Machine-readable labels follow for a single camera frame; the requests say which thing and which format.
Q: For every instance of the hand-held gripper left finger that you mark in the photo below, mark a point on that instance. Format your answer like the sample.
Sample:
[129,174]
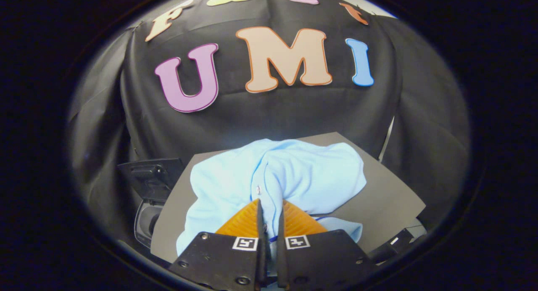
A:
[218,261]

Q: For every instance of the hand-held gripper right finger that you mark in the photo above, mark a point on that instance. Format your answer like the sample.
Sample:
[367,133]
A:
[323,261]

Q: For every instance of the light blue shirt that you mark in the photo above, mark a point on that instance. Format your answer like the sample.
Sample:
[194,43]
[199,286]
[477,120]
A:
[307,173]

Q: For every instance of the dark washing machine lid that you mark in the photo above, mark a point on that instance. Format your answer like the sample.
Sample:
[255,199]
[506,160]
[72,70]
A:
[151,177]

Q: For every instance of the black box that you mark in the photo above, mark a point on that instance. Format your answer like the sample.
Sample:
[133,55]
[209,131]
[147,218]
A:
[391,244]

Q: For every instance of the beige cabinet with dark top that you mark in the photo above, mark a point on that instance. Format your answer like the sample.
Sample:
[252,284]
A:
[386,198]

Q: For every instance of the black backdrop cloth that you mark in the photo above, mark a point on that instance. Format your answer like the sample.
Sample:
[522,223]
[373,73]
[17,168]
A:
[273,110]

